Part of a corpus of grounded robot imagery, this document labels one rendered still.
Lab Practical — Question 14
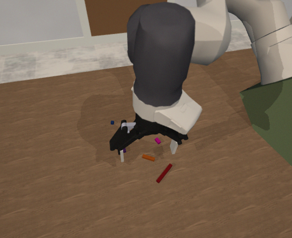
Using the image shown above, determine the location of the red rod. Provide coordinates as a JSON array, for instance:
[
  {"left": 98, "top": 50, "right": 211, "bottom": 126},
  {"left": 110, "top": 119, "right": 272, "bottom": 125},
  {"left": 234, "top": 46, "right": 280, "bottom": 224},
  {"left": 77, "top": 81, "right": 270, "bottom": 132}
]
[{"left": 156, "top": 164, "right": 172, "bottom": 183}]

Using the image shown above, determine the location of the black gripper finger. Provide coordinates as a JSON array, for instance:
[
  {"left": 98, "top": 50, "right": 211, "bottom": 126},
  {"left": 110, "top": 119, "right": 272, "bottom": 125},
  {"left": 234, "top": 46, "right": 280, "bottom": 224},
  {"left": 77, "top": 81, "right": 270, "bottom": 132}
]
[
  {"left": 109, "top": 120, "right": 150, "bottom": 162},
  {"left": 157, "top": 127, "right": 188, "bottom": 154}
]

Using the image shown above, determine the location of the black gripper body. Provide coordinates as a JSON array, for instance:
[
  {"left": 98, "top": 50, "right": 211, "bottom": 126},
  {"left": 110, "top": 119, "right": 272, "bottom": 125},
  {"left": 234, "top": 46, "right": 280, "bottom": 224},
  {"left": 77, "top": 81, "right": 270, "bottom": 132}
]
[{"left": 134, "top": 113, "right": 167, "bottom": 135}]

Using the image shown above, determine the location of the orange rod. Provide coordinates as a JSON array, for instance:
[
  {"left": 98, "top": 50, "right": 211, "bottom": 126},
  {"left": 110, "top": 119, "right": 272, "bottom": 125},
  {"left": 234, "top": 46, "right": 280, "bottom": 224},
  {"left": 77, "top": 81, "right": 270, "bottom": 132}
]
[{"left": 142, "top": 154, "right": 155, "bottom": 162}]

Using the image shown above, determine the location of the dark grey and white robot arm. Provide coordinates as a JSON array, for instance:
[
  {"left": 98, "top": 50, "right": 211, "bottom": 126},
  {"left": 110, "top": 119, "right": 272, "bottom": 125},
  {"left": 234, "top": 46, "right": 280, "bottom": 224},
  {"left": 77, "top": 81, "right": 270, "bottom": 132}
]
[{"left": 127, "top": 0, "right": 292, "bottom": 134}]

